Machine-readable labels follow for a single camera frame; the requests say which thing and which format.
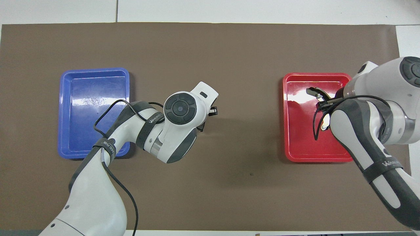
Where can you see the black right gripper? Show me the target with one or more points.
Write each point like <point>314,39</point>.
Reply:
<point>328,105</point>

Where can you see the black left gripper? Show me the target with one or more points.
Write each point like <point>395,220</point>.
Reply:
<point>212,111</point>

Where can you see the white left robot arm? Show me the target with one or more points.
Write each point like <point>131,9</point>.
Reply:
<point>92,196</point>

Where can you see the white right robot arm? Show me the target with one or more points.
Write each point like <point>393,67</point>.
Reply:
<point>393,78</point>

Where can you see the red plastic tray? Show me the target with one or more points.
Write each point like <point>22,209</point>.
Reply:
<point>300,144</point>

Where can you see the brown table mat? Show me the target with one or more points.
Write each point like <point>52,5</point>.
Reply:
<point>229,49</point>

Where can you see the blue plastic tray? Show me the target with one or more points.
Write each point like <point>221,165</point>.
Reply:
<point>78,124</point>

